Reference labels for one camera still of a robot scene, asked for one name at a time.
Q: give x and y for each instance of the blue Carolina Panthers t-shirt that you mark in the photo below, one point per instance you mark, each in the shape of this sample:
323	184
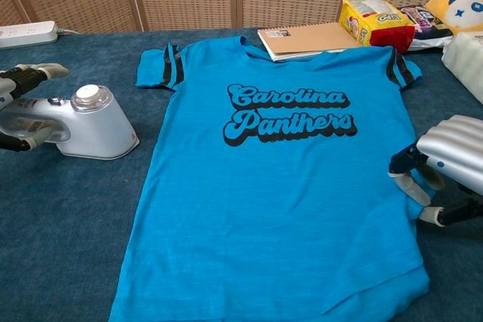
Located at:
283	205

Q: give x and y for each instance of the long white tissue pack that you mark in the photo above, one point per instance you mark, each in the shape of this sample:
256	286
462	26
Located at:
468	62

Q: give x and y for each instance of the black snack packet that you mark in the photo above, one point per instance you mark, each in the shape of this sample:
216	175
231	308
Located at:
430	28

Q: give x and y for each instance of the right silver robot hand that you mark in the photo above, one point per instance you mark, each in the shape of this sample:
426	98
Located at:
456	148

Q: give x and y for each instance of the white power strip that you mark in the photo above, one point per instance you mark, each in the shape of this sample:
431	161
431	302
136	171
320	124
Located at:
26	33

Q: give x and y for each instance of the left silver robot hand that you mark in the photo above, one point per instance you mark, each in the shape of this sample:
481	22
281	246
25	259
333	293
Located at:
26	75

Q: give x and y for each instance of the dark blue table cloth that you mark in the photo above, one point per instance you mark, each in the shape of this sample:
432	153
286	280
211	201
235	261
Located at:
56	224

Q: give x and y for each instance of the white handheld steamer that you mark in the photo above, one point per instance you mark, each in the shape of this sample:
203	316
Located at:
102	126

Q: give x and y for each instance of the yellow plush toy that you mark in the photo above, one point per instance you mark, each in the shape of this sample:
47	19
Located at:
460	9

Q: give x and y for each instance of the yellow Lipo snack pack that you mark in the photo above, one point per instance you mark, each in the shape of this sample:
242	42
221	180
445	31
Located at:
377	24

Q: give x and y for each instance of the brown spiral notebook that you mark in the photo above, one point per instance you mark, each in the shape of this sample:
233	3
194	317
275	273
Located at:
313	39

